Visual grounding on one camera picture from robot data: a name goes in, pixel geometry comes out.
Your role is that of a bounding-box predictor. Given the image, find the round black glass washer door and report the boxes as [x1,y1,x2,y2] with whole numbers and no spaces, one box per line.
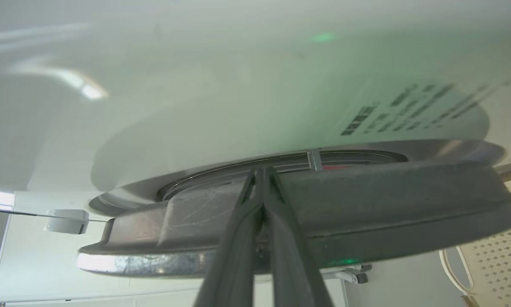
[77,160,511,278]

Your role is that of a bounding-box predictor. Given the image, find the white front-loading washing machine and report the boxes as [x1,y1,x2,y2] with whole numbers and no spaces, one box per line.
[0,0,511,216]

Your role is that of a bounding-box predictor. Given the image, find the small white box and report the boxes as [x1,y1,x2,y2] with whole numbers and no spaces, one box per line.
[44,209,90,235]

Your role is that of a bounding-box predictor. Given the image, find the metal stand leg with caster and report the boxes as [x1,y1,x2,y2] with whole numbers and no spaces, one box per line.
[322,264,372,285]

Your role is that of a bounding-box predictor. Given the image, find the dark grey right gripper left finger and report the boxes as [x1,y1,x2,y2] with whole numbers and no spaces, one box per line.
[195,166,264,307]

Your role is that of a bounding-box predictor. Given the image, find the cream perforated laundry basket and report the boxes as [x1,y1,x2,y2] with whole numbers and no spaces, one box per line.
[439,159,511,307]

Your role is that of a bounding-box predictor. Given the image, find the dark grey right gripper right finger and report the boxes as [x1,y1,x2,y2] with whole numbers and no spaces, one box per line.
[262,166,334,307]

